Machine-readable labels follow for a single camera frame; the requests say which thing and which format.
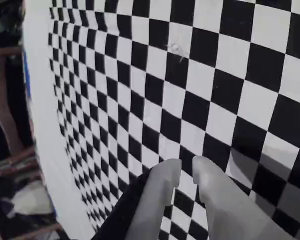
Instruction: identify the brown wooden chair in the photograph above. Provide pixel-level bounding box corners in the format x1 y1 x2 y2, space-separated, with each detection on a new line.
0 47 42 177

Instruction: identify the blue tape strip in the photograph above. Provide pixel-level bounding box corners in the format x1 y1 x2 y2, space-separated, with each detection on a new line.
23 48 32 97

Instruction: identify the black white checkered mat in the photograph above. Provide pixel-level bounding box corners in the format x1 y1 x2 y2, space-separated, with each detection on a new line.
22 0 300 240

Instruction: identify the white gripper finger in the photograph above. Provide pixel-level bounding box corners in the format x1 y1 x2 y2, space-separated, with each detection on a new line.
124 158 183 240
192 156 295 240

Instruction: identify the white bag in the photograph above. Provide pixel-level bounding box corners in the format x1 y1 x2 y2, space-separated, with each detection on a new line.
11 179 55 216

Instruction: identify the green leafy pothos plant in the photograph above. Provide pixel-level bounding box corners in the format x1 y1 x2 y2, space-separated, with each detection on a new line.
0 0 25 47

